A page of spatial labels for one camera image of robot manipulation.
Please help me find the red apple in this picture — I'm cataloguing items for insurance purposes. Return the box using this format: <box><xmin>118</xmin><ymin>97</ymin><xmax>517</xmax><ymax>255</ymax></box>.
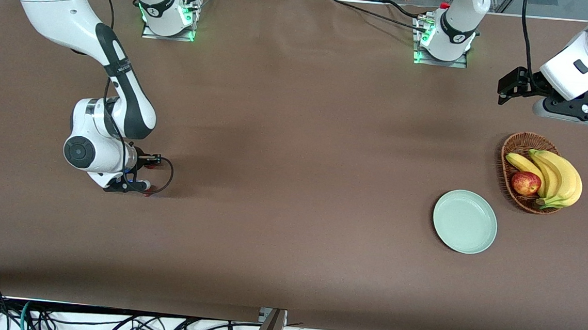
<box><xmin>510</xmin><ymin>170</ymin><xmax>543</xmax><ymax>197</ymax></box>

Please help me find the pale green round plate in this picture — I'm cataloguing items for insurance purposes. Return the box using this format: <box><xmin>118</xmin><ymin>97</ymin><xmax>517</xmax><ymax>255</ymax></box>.
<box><xmin>430</xmin><ymin>188</ymin><xmax>500</xmax><ymax>257</ymax></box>

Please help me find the short black base cable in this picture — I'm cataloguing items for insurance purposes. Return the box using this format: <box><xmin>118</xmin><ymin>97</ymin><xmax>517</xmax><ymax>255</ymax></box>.
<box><xmin>385</xmin><ymin>0</ymin><xmax>426</xmax><ymax>19</ymax></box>

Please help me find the large yellow banana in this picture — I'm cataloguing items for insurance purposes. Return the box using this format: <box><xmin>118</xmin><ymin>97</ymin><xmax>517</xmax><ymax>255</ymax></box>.
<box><xmin>532</xmin><ymin>150</ymin><xmax>585</xmax><ymax>212</ymax></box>

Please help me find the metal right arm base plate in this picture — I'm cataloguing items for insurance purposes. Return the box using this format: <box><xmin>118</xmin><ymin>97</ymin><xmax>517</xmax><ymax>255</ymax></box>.
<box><xmin>141</xmin><ymin>0</ymin><xmax>202</xmax><ymax>43</ymax></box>

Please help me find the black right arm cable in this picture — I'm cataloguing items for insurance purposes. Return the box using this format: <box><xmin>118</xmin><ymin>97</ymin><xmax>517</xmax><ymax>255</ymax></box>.
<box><xmin>67</xmin><ymin>0</ymin><xmax>186</xmax><ymax>198</ymax></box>

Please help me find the small yellow banana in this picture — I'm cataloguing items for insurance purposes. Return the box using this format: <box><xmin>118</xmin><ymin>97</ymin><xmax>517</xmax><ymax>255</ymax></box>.
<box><xmin>502</xmin><ymin>152</ymin><xmax>550</xmax><ymax>199</ymax></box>

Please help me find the brown wicker basket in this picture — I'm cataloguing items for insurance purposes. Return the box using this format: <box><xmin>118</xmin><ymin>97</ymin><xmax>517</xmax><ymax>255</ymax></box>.
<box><xmin>497</xmin><ymin>130</ymin><xmax>571</xmax><ymax>216</ymax></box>

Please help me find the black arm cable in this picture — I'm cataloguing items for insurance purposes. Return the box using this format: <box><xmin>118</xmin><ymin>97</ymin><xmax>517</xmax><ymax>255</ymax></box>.
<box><xmin>67</xmin><ymin>0</ymin><xmax>186</xmax><ymax>198</ymax></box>
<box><xmin>515</xmin><ymin>0</ymin><xmax>562</xmax><ymax>97</ymax></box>

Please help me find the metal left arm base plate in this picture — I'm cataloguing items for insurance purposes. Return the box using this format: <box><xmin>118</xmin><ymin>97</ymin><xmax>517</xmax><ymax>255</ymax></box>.
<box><xmin>412</xmin><ymin>15</ymin><xmax>471</xmax><ymax>69</ymax></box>

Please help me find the long black base cable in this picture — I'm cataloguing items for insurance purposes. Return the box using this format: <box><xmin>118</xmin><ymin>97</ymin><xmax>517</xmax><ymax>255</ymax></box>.
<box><xmin>328</xmin><ymin>0</ymin><xmax>433</xmax><ymax>34</ymax></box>

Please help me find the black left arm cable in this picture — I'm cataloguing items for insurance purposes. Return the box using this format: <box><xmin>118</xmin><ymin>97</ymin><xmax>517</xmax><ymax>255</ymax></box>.
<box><xmin>515</xmin><ymin>0</ymin><xmax>562</xmax><ymax>97</ymax></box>

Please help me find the teal cable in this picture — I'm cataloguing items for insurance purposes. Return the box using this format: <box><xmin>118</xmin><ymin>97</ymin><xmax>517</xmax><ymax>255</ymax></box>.
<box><xmin>19</xmin><ymin>298</ymin><xmax>39</xmax><ymax>330</ymax></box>

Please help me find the brown table cover sheet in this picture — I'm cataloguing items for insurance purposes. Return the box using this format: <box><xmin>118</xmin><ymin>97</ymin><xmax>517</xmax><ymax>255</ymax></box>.
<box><xmin>0</xmin><ymin>0</ymin><xmax>588</xmax><ymax>330</ymax></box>

